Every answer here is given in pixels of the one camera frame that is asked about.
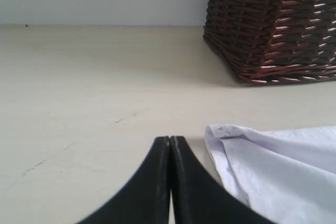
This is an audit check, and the dark brown wicker basket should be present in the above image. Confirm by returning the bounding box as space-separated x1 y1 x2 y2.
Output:
203 0 335 84

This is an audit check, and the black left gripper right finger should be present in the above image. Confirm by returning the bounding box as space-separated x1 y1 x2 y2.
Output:
170 136 272 224

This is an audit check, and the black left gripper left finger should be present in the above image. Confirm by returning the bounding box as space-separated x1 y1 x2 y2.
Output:
80 136 170 224

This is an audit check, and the white t-shirt red lettering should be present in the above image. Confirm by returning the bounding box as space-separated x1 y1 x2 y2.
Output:
205 124 335 223

